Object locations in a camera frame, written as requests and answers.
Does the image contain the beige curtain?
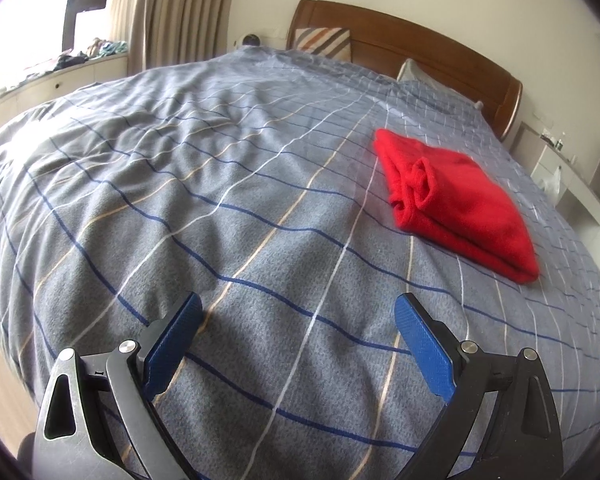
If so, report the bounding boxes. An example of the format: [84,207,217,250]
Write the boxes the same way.
[107,0,232,75]

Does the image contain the small items on desk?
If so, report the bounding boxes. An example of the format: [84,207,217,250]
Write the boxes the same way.
[540,128,578,166]

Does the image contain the clothes pile on windowsill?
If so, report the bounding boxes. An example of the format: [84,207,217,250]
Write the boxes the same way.
[27,38,129,78]

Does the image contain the striped cushion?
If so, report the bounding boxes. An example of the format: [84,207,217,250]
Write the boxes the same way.
[292,27,352,62]

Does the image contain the red knit sweater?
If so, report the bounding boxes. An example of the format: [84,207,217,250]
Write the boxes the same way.
[374,129,540,284]

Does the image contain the brown wooden headboard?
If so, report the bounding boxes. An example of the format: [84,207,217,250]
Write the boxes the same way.
[286,0,522,140]

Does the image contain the grey plaid pillow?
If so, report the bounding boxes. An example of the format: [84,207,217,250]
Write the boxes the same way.
[396,58,483,110]

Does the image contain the white plastic bag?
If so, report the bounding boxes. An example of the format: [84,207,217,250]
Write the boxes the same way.
[540,166,562,205]

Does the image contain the white desk with drawers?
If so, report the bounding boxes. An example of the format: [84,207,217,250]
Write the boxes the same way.
[509,122,600,226]

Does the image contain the round black bedside device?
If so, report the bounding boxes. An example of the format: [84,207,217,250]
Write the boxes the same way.
[242,34,261,47]

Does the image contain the grey plaid duvet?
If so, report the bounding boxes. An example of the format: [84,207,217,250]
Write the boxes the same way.
[0,48,600,479]

